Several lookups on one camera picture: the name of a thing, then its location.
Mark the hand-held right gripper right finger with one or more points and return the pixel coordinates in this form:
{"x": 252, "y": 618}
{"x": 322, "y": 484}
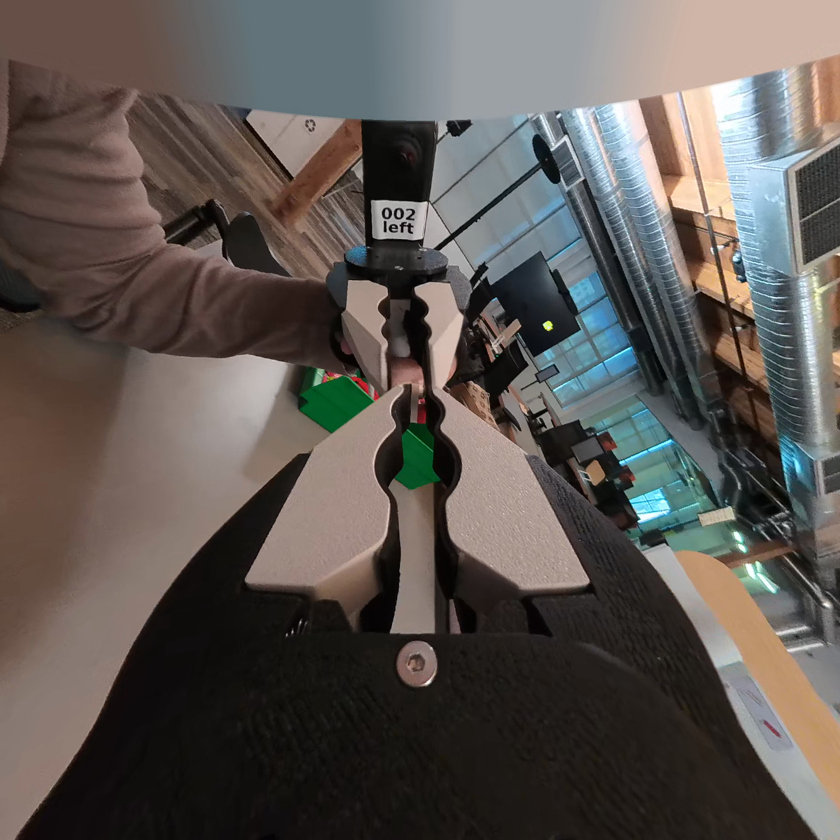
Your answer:
{"x": 505, "y": 525}

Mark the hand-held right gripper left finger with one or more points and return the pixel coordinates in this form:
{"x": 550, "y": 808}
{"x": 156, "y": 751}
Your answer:
{"x": 328, "y": 512}

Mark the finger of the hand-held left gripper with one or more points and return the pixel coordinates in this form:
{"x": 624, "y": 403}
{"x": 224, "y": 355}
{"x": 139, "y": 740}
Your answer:
{"x": 367, "y": 328}
{"x": 443, "y": 328}

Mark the person's left forearm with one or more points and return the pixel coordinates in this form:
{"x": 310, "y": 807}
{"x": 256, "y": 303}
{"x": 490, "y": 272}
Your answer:
{"x": 131, "y": 262}

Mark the person's left hand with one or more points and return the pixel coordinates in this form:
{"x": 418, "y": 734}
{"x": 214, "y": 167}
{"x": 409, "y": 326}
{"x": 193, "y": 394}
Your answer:
{"x": 408, "y": 373}

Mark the cardboard box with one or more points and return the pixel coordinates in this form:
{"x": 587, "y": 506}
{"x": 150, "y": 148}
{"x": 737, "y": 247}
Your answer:
{"x": 476, "y": 403}

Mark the green plastic bin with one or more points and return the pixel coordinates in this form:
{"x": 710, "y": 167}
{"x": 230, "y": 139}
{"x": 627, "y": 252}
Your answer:
{"x": 338, "y": 407}

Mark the black monitor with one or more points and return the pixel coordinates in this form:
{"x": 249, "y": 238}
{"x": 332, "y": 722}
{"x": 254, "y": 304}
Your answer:
{"x": 535, "y": 302}

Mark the black pole stand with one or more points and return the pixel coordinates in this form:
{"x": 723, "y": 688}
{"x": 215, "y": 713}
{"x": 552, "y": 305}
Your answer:
{"x": 499, "y": 197}

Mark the white recycling cabinet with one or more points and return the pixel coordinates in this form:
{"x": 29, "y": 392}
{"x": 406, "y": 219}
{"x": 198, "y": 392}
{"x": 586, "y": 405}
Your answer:
{"x": 289, "y": 134}

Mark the black office chair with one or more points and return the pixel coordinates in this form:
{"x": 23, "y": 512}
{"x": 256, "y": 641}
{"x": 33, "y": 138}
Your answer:
{"x": 249, "y": 243}

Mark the metal air vent grille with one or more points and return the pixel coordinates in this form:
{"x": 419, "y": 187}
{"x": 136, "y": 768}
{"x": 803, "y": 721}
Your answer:
{"x": 817, "y": 203}

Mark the wooden post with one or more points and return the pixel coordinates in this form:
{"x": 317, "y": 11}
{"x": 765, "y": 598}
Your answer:
{"x": 315, "y": 177}

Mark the silver spiral duct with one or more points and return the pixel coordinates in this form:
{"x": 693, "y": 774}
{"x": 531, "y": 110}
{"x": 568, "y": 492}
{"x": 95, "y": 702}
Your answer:
{"x": 590, "y": 216}
{"x": 630, "y": 249}

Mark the large silver ventilation duct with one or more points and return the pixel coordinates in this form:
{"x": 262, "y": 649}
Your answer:
{"x": 774, "y": 328}

